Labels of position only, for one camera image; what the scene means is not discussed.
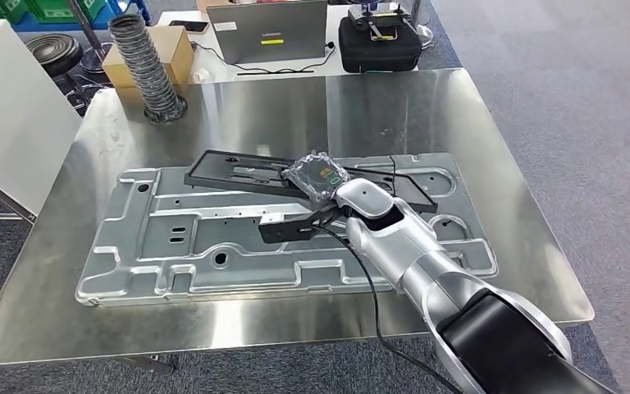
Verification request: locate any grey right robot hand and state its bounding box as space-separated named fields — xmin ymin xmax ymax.
xmin=281 ymin=152 xmax=351 ymax=205

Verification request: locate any black plastic plate bracket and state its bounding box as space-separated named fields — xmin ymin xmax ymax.
xmin=184 ymin=149 xmax=439 ymax=215

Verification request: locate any stainless steel workbench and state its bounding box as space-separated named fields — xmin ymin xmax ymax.
xmin=0 ymin=67 xmax=596 ymax=376

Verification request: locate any black carrying case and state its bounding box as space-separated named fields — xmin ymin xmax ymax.
xmin=338 ymin=16 xmax=423 ymax=74

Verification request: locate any stamped grey metal panel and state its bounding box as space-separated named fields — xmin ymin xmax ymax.
xmin=75 ymin=152 xmax=500 ymax=309

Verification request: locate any white desk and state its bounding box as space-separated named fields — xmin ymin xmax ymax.
xmin=154 ymin=4 xmax=436 ymax=85

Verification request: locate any grey laptop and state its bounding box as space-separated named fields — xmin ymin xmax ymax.
xmin=206 ymin=0 xmax=330 ymax=65

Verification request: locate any grey handheld controller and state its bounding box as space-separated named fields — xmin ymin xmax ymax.
xmin=347 ymin=2 xmax=415 ymax=43

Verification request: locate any brown cardboard box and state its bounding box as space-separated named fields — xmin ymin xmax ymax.
xmin=101 ymin=25 xmax=195 ymax=91

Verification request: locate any metal stand pole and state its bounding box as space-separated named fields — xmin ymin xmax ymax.
xmin=67 ymin=0 xmax=112 ymax=75

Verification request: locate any black round stool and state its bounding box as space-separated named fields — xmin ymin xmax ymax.
xmin=25 ymin=33 xmax=85 ymax=118

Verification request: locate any white partition board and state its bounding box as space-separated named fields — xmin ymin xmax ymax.
xmin=0 ymin=19 xmax=84 ymax=225

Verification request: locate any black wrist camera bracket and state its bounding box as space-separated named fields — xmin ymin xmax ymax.
xmin=258 ymin=206 xmax=349 ymax=245

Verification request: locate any black laptop cable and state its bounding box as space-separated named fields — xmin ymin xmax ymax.
xmin=190 ymin=40 xmax=339 ymax=76

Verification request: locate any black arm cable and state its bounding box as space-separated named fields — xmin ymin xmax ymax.
xmin=314 ymin=222 xmax=463 ymax=394

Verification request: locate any grey corrugated hose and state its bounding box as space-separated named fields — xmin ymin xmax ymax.
xmin=107 ymin=14 xmax=189 ymax=125

